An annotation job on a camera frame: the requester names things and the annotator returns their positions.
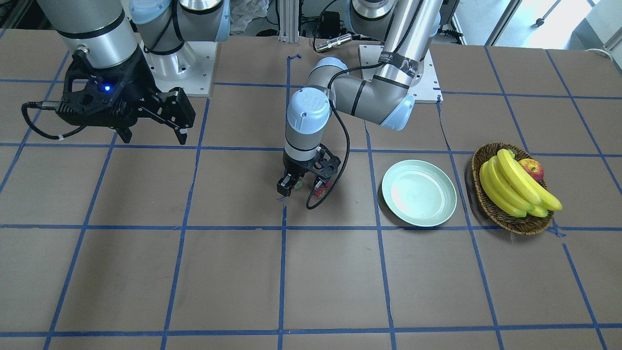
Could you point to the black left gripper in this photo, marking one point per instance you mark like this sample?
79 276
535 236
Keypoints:
293 169

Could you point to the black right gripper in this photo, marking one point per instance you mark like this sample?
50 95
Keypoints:
137 81

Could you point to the dark red strawberry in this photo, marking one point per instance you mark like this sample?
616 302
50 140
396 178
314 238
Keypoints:
322 190

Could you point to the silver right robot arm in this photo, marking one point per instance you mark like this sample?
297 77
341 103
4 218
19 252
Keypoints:
108 36

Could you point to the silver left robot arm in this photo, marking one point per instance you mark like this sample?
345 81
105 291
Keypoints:
405 28

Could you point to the pale green round plate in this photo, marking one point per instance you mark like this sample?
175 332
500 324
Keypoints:
419 193

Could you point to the yellow banana bunch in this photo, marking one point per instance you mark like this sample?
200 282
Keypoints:
511 189

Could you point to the brown wicker basket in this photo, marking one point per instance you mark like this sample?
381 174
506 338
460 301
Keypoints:
525 226

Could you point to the red yellow apple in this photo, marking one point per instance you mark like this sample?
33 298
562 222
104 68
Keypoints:
533 168

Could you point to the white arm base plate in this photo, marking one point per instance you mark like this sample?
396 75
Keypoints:
424 86
191 68

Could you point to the aluminium frame post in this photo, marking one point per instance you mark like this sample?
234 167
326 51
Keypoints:
288 21

